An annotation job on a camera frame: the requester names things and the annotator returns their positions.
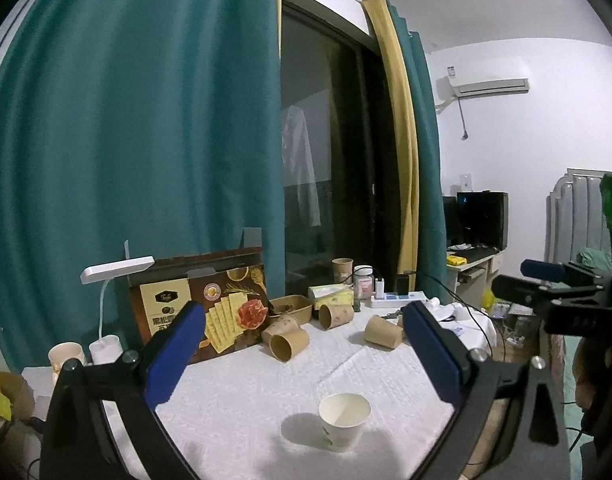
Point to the brown cracker box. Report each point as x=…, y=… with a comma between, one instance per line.
x=205, y=305

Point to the dark glass window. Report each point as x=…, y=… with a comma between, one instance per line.
x=331, y=160

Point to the white air conditioner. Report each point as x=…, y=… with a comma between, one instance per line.
x=486, y=77

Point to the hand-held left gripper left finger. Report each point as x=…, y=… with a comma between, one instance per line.
x=175, y=355

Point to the patterned brown paper cup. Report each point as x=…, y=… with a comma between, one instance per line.
x=280, y=326
x=336, y=315

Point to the white paper cup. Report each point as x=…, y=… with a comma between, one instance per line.
x=343, y=422

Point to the yellow curtain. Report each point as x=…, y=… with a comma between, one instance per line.
x=398, y=135

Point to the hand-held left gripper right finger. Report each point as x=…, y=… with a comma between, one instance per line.
x=435, y=355

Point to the white tablecloth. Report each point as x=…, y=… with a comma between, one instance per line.
x=266, y=395

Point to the narrow teal curtain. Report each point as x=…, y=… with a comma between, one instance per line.
x=426, y=160

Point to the brown paper food container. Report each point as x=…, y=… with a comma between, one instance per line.
x=290, y=307

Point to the wide teal curtain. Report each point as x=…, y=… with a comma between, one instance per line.
x=135, y=160

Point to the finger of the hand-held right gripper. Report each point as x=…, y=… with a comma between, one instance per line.
x=516, y=287
x=541, y=269

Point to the black keyboard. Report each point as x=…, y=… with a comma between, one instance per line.
x=478, y=253

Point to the person's right hand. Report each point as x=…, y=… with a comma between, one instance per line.
x=586, y=375

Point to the white desk lamp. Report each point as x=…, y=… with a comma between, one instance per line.
x=113, y=280

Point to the white charger plug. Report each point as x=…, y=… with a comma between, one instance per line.
x=381, y=287

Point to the white power strip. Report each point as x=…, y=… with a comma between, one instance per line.
x=393, y=300

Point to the yellow-green tissue box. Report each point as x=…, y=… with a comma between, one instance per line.
x=330, y=294

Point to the white wall socket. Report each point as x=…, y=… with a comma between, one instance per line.
x=466, y=181

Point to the black power adapter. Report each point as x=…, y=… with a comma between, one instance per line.
x=403, y=285

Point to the black computer monitor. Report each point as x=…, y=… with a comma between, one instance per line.
x=481, y=220

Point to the grey padded headboard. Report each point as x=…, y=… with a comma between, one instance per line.
x=573, y=220

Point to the plain brown paper cup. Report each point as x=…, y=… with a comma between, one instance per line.
x=288, y=346
x=383, y=333

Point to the white printed mug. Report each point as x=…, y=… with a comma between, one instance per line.
x=65, y=358

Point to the white computer desk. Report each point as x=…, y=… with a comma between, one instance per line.
x=478, y=267

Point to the clear jar with white lid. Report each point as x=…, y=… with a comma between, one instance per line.
x=363, y=280

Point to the green cloth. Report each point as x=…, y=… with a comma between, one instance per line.
x=595, y=260

